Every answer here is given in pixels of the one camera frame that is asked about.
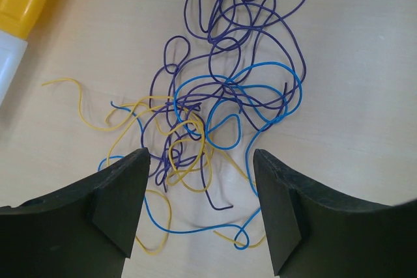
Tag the white plastic bin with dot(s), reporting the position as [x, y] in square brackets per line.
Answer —
[11, 52]

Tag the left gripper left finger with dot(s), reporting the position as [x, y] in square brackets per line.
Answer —
[86, 229]

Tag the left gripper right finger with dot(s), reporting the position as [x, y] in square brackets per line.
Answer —
[313, 230]

